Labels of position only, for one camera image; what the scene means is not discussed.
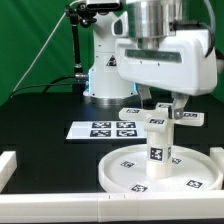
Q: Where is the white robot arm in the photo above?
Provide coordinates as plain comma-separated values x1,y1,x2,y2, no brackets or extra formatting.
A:
85,0,217,117

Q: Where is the white fence block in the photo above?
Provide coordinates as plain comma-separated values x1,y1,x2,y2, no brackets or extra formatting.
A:
0,151,17,193
210,147,224,174

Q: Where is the white cross-shaped table base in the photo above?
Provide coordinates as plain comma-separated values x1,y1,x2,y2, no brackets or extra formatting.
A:
119,103,204,133

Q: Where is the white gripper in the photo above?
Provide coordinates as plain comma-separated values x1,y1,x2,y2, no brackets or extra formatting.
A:
115,29,217,119

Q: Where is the white marker plate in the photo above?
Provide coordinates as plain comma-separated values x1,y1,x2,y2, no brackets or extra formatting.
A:
66,121,146,140

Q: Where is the white front fence bar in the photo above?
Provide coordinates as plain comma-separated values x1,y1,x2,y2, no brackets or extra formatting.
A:
0,190,224,223

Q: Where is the black cable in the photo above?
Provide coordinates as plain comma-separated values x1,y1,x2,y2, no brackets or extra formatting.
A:
9,75,89,99

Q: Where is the white round table top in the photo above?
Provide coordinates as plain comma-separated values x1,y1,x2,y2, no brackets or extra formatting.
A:
98,144,223,193

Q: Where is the white right fence block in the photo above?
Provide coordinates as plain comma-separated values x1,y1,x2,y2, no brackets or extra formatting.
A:
210,147,224,174

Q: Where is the white cable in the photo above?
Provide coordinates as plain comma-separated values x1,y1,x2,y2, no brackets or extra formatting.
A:
12,0,88,93

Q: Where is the white left fence block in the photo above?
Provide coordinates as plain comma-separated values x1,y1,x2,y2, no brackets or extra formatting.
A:
0,151,17,193

